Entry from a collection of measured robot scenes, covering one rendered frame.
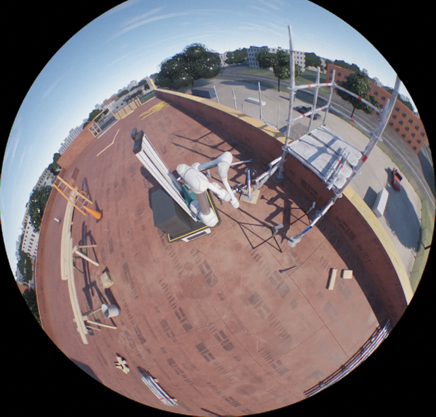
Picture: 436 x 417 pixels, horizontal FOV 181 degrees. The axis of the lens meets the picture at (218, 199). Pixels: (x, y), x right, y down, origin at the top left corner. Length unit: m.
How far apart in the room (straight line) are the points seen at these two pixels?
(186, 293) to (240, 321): 0.97
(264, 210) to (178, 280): 1.91
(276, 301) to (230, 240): 1.25
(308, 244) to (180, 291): 2.23
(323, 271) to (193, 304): 2.13
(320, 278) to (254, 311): 1.15
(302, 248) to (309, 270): 0.38
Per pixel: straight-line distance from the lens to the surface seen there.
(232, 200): 1.83
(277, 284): 2.26
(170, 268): 2.57
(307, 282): 2.41
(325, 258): 2.56
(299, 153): 2.30
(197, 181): 1.03
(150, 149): 1.43
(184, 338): 2.76
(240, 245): 2.23
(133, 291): 3.18
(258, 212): 2.40
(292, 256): 2.31
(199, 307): 2.42
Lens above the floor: 2.20
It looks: 58 degrees down
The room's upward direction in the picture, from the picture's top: 23 degrees counter-clockwise
